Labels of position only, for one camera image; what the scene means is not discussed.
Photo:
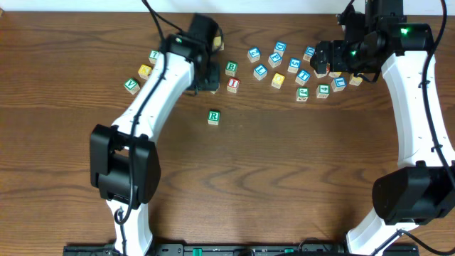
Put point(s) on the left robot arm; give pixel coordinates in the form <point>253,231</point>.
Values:
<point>124,164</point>

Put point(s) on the blue 2 block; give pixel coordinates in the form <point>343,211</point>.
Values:
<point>254,54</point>

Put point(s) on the blue l block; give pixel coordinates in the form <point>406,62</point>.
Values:
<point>260,72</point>
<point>338,84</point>

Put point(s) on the green J block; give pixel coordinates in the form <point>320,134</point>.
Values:
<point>302,94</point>

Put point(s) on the blue L block right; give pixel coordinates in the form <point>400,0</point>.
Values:
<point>338,84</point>

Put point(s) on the green 4 block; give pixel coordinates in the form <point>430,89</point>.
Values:
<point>323,91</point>

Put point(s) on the yellow A block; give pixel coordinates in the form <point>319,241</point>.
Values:
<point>145,72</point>

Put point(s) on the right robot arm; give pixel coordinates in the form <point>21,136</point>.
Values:
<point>381,43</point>

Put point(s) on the blue L block centre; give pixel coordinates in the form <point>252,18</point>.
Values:
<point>260,72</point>

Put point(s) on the green V block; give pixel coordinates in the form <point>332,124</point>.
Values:
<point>132,86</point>

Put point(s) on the yellow top block right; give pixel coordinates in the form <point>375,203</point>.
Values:
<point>335,74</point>

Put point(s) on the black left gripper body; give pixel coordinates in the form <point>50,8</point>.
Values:
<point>210,76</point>

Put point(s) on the blue D block right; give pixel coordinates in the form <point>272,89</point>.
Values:
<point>308,54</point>

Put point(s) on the blue T block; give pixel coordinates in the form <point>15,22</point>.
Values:
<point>302,77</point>

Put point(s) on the yellow block far right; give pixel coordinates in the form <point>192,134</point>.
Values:
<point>356,81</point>

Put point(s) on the blue P block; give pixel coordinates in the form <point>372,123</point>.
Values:
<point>275,60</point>

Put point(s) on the red I block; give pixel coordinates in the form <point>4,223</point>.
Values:
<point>233,85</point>

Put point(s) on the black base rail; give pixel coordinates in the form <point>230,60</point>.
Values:
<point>206,250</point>

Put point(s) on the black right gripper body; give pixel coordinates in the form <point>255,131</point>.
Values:
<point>345,56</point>

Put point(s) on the blue 5 block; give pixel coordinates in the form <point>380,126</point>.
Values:
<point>294,65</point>

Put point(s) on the green R block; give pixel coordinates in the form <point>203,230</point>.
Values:
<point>213,117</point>

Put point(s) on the blue D block upper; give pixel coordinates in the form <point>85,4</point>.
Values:
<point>280,48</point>

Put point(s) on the green B block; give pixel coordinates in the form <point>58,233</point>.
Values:
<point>231,68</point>

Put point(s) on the yellow O block right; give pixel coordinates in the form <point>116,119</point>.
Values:
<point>277,80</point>

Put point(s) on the blue d block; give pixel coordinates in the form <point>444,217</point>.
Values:
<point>308,54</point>
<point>280,48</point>

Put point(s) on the green 7 block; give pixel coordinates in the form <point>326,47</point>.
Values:
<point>153,56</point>

